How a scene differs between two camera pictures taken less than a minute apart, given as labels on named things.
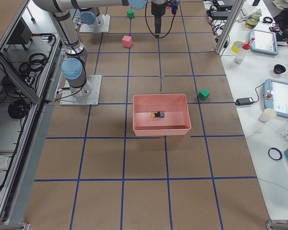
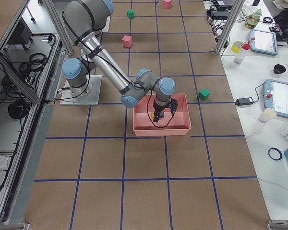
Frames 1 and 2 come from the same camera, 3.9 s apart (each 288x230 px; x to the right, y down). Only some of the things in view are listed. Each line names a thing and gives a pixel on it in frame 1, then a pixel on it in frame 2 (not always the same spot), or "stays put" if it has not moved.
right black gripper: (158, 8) → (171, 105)
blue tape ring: (279, 152) stays put
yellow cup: (236, 46) stays put
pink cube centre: (127, 41) stays put
